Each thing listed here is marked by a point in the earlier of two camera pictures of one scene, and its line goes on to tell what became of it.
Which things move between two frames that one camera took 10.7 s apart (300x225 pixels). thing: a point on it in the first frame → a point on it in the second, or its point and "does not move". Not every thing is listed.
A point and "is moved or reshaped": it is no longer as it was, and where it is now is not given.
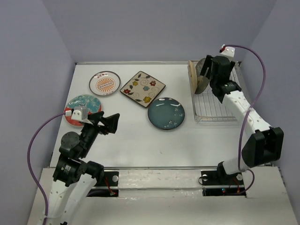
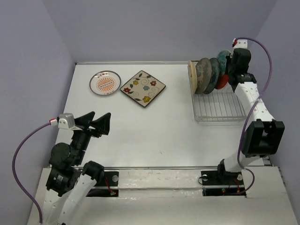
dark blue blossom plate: (166, 113) is moved or reshaped
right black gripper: (208, 63) → (230, 57)
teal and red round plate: (93, 104) is moved or reshaped
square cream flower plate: (143, 88) does not move
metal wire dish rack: (207, 106) does not move
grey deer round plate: (202, 81) does not move
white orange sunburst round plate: (104, 83) does not move
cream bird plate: (193, 76) does not move
